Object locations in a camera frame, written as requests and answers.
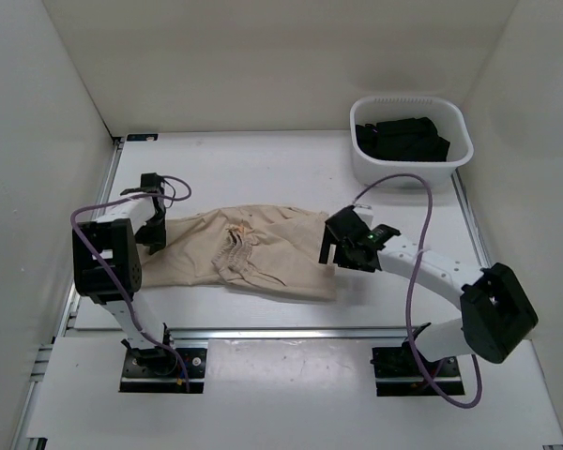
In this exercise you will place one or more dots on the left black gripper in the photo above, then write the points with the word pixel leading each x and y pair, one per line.
pixel 156 240

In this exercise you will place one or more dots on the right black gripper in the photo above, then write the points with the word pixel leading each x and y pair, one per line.
pixel 327 240

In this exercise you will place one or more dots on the beige trousers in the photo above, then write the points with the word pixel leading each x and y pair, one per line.
pixel 256 247

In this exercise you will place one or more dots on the white plastic basket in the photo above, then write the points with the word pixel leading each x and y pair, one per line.
pixel 450 125

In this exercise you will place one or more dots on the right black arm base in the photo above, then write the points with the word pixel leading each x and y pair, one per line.
pixel 397 375

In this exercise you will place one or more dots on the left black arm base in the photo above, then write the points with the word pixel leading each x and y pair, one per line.
pixel 165 375

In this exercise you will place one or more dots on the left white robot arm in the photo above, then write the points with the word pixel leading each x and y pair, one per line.
pixel 107 266

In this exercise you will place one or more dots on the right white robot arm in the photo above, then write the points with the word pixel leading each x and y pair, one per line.
pixel 496 314

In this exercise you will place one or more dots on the black trousers in basket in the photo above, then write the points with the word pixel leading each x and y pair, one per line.
pixel 405 140

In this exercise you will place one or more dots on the blue corner label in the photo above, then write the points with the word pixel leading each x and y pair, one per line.
pixel 142 137

